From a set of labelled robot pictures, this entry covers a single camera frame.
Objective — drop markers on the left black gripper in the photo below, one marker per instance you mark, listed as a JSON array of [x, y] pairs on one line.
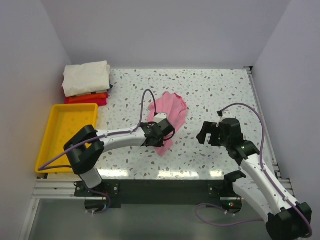
[[160, 143]]

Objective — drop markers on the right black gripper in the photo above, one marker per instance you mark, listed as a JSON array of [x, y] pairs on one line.
[[210, 128]]

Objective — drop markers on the pink t shirt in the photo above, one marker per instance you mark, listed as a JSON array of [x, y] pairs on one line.
[[176, 109]]

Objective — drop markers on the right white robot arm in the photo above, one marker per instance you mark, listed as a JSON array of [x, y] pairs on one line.
[[284, 216]]

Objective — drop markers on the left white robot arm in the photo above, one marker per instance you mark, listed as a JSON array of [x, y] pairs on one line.
[[84, 149]]

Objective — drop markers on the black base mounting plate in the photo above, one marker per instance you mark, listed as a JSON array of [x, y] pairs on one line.
[[157, 192]]

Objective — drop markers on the folded red t shirt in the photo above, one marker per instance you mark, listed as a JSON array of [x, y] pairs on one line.
[[99, 102]]

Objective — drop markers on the folded orange t shirt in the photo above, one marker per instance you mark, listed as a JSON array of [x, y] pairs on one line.
[[86, 97]]

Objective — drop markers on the yellow plastic tray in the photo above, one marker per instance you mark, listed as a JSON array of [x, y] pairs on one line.
[[65, 120]]

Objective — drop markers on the folded cream t shirt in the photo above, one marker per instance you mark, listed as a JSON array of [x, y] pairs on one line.
[[86, 78]]

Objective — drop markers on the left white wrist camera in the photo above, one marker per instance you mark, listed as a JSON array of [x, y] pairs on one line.
[[159, 117]]

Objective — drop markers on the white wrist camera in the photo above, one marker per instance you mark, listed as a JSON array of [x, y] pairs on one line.
[[226, 114], [159, 117]]

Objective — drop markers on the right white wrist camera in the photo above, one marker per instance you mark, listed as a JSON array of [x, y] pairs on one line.
[[226, 114]]

